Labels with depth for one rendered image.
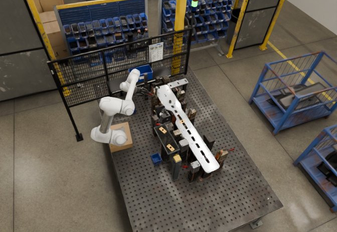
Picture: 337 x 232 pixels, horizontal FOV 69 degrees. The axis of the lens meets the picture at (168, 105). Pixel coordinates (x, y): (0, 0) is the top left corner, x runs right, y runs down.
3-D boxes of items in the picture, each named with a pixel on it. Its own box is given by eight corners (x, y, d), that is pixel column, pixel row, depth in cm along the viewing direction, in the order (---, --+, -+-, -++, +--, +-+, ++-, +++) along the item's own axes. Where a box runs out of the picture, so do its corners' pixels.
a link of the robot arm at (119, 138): (124, 144, 295) (126, 148, 274) (109, 141, 290) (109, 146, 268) (127, 131, 294) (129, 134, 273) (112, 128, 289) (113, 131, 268)
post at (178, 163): (178, 179, 285) (182, 160, 251) (173, 181, 282) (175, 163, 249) (175, 173, 289) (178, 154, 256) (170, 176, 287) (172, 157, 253)
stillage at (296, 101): (298, 88, 495) (323, 49, 423) (328, 118, 447) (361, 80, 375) (247, 102, 464) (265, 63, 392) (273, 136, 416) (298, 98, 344)
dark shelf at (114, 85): (171, 76, 355) (171, 74, 353) (111, 94, 326) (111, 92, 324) (165, 66, 367) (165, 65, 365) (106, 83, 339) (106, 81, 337)
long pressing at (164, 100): (222, 166, 266) (223, 165, 265) (205, 175, 259) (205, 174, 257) (167, 84, 345) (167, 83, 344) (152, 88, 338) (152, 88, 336)
